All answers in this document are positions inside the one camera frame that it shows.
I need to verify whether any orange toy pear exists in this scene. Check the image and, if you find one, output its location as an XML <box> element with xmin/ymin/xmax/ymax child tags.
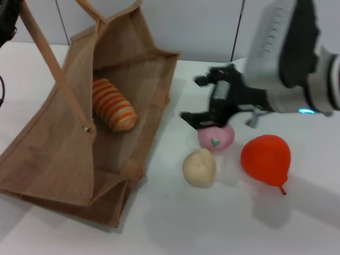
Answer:
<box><xmin>240</xmin><ymin>134</ymin><xmax>292</xmax><ymax>196</ymax></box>

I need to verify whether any orange striped bread roll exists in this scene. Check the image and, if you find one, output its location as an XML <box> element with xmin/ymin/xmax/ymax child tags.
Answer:
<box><xmin>92</xmin><ymin>78</ymin><xmax>139</xmax><ymax>133</ymax></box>

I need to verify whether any cream egg yolk pastry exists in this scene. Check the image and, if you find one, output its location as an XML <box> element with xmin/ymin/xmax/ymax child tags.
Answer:
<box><xmin>182</xmin><ymin>148</ymin><xmax>217</xmax><ymax>189</ymax></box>

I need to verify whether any pink peach bun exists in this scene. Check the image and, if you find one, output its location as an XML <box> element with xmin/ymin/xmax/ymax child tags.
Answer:
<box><xmin>197</xmin><ymin>124</ymin><xmax>236</xmax><ymax>153</ymax></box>

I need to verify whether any dark vertical wall strip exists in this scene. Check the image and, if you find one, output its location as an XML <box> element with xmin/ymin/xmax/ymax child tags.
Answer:
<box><xmin>56</xmin><ymin>7</ymin><xmax>70</xmax><ymax>45</ymax></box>
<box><xmin>230</xmin><ymin>0</ymin><xmax>245</xmax><ymax>62</ymax></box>

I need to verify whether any right gripper cable connector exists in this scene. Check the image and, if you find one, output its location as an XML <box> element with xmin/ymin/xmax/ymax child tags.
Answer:
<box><xmin>245</xmin><ymin>108</ymin><xmax>267</xmax><ymax>129</ymax></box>

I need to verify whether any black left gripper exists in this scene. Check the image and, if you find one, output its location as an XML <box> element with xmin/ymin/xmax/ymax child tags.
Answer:
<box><xmin>0</xmin><ymin>0</ymin><xmax>23</xmax><ymax>49</ymax></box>

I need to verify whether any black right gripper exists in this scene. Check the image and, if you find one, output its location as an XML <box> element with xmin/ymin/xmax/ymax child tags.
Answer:
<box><xmin>180</xmin><ymin>65</ymin><xmax>274</xmax><ymax>131</ymax></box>

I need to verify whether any brown jute tote bag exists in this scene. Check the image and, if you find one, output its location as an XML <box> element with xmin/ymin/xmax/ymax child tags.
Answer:
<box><xmin>0</xmin><ymin>0</ymin><xmax>181</xmax><ymax>230</ymax></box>

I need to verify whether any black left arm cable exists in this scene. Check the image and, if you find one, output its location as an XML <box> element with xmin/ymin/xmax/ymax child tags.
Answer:
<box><xmin>0</xmin><ymin>75</ymin><xmax>6</xmax><ymax>107</ymax></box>

